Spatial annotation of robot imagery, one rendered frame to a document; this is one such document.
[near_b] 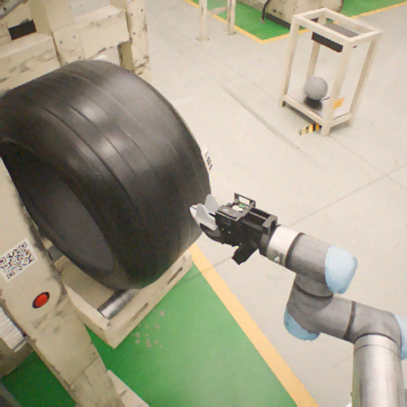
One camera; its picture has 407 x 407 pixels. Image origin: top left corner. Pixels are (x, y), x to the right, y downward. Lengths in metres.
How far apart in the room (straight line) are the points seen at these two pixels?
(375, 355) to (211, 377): 1.34
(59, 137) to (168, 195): 0.24
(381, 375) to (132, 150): 0.57
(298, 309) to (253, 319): 1.36
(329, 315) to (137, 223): 0.40
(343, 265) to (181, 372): 1.40
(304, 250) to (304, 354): 1.40
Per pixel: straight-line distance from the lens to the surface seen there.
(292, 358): 2.03
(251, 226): 0.72
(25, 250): 0.85
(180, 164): 0.80
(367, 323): 0.74
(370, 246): 2.55
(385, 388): 0.65
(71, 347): 1.21
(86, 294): 1.26
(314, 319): 0.74
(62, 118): 0.77
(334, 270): 0.67
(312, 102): 3.50
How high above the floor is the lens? 1.84
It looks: 45 degrees down
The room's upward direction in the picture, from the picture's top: straight up
